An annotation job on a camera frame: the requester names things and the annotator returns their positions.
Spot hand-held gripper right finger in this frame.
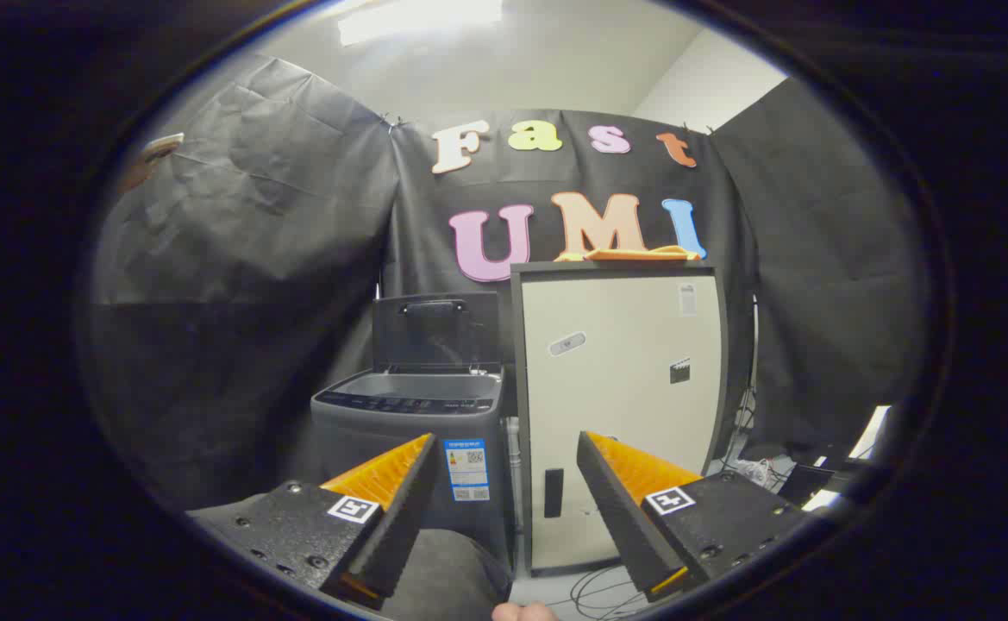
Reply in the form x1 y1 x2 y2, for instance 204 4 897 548
576 431 815 603

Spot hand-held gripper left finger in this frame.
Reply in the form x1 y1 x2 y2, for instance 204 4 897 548
186 433 438 612

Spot grey washing machine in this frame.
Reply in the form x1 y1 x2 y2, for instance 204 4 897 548
310 369 517 570

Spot orange polo shirt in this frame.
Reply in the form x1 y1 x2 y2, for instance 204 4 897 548
554 245 701 263

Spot black box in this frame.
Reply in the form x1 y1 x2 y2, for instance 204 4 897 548
778 464 836 505

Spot black backdrop cloth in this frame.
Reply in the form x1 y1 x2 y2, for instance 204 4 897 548
90 52 931 518

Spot cables on floor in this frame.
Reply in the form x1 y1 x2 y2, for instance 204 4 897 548
566 565 647 620

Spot white drain hose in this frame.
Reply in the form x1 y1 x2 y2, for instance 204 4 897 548
506 417 524 553

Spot beige cabinet with dark frame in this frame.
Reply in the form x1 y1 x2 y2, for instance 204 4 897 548
510 261 729 577

